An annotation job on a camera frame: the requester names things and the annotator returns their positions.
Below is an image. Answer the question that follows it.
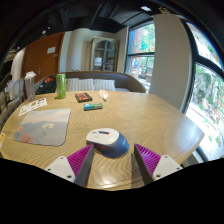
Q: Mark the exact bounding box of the black and red backpack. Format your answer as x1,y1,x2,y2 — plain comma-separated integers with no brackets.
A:
35,75,58,95

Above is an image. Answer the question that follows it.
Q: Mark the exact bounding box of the clear plastic shaker bottle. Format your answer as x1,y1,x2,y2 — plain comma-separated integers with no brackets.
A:
23,70,37,102

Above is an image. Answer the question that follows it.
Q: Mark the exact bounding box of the small green and blue pack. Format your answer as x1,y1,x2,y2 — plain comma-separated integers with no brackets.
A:
83,102,104,112

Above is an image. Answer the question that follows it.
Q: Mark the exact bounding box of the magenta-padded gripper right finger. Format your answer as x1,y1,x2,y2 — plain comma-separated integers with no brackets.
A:
133,143,184,186

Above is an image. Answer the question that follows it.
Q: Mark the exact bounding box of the grey floral mouse pad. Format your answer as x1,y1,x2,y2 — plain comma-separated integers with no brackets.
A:
13,107,72,147

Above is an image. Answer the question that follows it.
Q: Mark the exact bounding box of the white and blue computer mouse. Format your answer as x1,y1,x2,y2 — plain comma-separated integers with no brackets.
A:
85,127,130,159

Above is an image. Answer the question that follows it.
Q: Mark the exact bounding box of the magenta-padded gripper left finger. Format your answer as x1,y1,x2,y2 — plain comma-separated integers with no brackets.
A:
44,143,96,188

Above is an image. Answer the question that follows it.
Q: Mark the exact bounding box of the white sticker sheet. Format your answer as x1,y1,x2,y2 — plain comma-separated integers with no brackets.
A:
18,97,48,117

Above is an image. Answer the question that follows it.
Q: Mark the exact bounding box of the white plastic tube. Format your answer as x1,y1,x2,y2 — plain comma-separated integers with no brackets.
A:
97,89,110,102

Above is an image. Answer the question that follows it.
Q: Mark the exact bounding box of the arched glass-door cabinet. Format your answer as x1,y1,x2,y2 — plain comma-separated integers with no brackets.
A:
89,36,119,73

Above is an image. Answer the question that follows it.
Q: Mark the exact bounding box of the green drink can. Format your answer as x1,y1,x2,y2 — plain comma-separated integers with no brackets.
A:
55,73,67,100

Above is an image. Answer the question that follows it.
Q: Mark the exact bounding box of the striped cushion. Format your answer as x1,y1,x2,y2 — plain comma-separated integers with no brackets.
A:
93,79,117,92
78,78,96,92
65,77,81,92

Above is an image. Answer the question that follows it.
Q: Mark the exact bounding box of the brown wooden door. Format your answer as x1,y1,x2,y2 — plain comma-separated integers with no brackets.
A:
21,32,64,84

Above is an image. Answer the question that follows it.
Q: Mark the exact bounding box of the brown curved sofa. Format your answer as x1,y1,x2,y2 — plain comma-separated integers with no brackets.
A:
39,70,147,94

